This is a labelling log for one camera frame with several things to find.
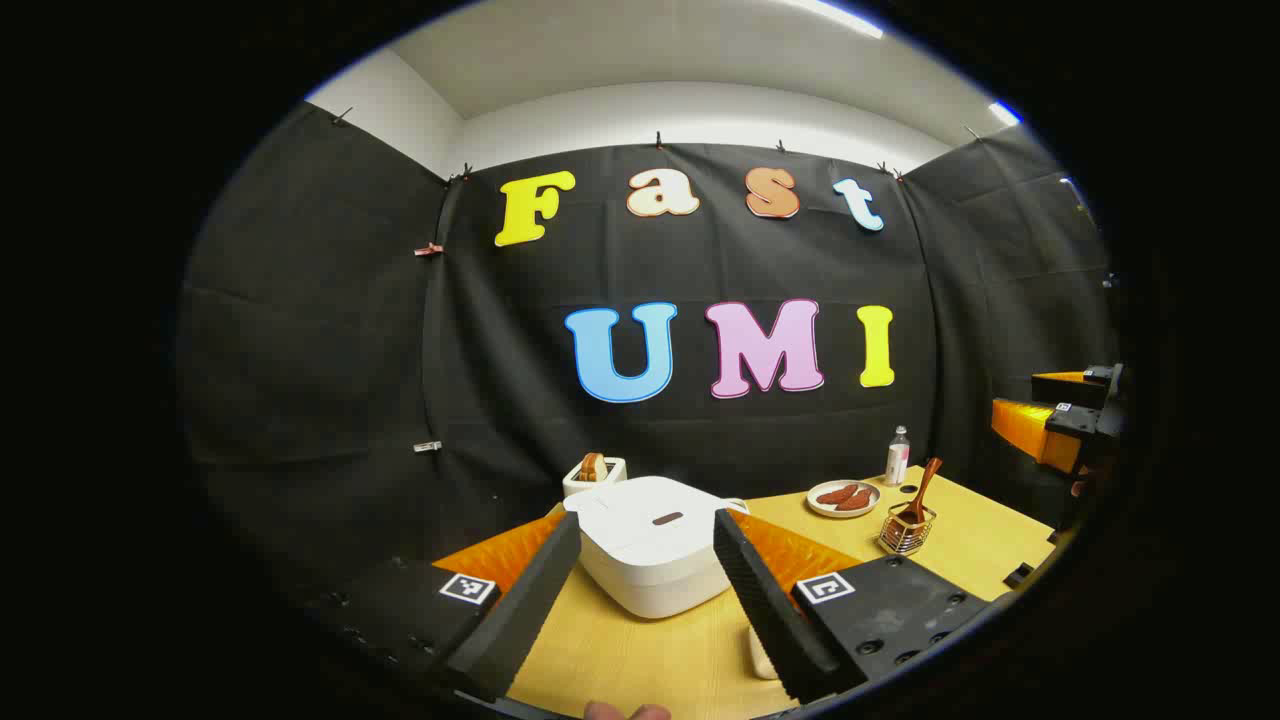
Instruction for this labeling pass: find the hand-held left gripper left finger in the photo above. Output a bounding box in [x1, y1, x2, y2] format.
[300, 510, 584, 704]

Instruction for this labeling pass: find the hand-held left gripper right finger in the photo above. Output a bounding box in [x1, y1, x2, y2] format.
[712, 507, 999, 706]

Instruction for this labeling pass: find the wire chopstick holder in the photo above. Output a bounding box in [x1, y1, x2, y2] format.
[878, 503, 938, 557]

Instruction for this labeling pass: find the brown wooden spoon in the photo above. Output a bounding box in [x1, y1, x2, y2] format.
[897, 457, 944, 528]

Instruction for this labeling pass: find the white toaster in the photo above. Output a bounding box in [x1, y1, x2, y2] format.
[562, 455, 628, 498]

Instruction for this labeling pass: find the white rice cooker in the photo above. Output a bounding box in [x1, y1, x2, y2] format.
[563, 476, 749, 619]

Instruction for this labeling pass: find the white round plate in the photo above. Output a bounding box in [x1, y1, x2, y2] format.
[806, 480, 882, 519]

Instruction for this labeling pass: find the tray of white rice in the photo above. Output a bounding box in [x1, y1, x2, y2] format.
[748, 625, 786, 681]

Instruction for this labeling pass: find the black backdrop cloth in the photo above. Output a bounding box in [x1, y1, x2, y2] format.
[175, 100, 1121, 641]

